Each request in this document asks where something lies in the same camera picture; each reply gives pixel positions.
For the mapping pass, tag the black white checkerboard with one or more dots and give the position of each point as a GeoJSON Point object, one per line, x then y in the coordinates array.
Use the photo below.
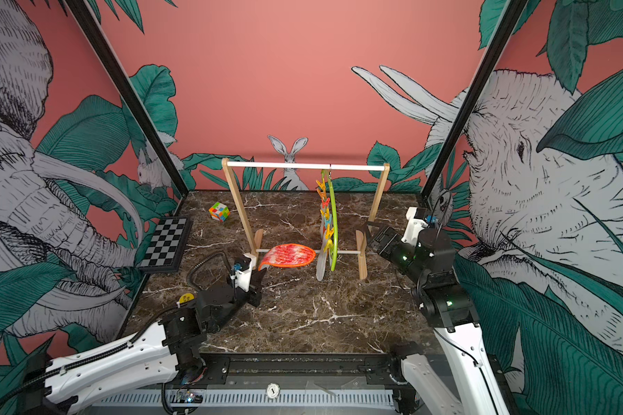
{"type": "Point", "coordinates": [166, 246]}

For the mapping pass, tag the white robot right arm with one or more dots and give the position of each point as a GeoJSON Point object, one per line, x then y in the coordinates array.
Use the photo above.
{"type": "Point", "coordinates": [426, 256]}

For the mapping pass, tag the wooden hanger rack frame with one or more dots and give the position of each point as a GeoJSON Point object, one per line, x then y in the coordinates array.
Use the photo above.
{"type": "Point", "coordinates": [301, 221]}

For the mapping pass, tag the colourful puzzle cube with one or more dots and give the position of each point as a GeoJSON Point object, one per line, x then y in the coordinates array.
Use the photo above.
{"type": "Point", "coordinates": [219, 212]}

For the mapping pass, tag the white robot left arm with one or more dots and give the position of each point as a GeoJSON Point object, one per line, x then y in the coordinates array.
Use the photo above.
{"type": "Point", "coordinates": [167, 349]}

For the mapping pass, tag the grey textured insole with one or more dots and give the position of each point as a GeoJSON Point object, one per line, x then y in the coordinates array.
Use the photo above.
{"type": "Point", "coordinates": [323, 252]}

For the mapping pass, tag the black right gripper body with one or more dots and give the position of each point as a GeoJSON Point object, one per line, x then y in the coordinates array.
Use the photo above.
{"type": "Point", "coordinates": [399, 254]}

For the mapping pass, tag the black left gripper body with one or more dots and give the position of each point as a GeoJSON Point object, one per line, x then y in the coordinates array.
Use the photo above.
{"type": "Point", "coordinates": [240, 297]}

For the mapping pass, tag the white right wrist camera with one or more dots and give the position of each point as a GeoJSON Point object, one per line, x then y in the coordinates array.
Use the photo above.
{"type": "Point", "coordinates": [418, 219]}

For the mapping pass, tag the white perforated rail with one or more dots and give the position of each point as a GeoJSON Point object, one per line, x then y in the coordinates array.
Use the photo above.
{"type": "Point", "coordinates": [372, 399]}

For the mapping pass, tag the green clip hanger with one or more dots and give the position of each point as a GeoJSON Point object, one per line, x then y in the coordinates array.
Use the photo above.
{"type": "Point", "coordinates": [328, 211]}

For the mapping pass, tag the red orange-edged insole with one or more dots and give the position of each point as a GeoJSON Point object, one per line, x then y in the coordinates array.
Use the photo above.
{"type": "Point", "coordinates": [288, 256]}

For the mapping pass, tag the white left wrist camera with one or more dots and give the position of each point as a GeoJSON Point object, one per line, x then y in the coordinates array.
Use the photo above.
{"type": "Point", "coordinates": [243, 269]}

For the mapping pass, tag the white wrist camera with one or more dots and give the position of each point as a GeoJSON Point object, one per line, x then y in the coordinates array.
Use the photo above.
{"type": "Point", "coordinates": [418, 219]}
{"type": "Point", "coordinates": [243, 269]}

